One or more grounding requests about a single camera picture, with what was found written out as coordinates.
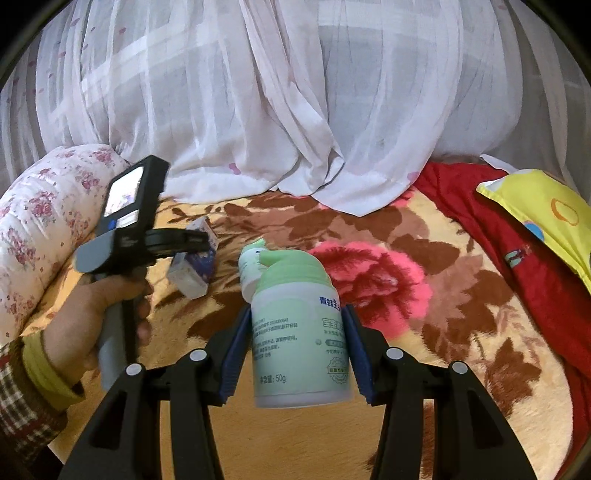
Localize floral pink white pillow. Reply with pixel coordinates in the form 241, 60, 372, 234
0, 144, 129, 344

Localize blue white medicine box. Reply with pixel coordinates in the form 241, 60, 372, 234
166, 216, 218, 300

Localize person left hand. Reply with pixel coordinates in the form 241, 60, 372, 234
43, 276, 153, 387

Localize plaid sleeve forearm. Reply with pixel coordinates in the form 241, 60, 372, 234
1, 331, 85, 463

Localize yellow patterned pillow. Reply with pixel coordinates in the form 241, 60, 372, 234
476, 169, 591, 286

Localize yellow floral fleece blanket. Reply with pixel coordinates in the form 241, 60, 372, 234
20, 186, 576, 480

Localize green pump lotion bottle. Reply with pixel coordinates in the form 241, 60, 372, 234
238, 238, 352, 409

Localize sheer white curtain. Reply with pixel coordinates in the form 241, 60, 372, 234
1, 1, 590, 216

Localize red cloth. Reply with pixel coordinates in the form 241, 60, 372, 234
414, 162, 590, 473

